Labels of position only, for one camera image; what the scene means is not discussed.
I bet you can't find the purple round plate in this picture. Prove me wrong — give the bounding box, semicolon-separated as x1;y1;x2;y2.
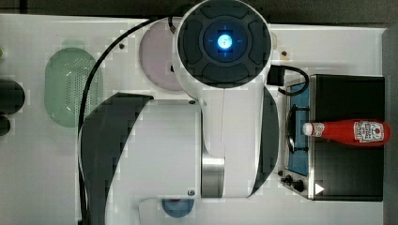
139;19;182;91

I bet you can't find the green perforated colander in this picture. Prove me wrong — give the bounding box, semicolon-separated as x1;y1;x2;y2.
44;48;96;128

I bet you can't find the black toaster oven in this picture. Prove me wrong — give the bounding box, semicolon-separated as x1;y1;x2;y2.
279;74;385;202

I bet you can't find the red ketchup bottle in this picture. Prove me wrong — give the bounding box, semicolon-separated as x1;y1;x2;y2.
302;119;391;147

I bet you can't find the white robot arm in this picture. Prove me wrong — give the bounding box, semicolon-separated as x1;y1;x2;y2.
78;0;279;225

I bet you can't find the blue cup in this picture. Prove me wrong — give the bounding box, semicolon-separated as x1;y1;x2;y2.
161;199;194;218

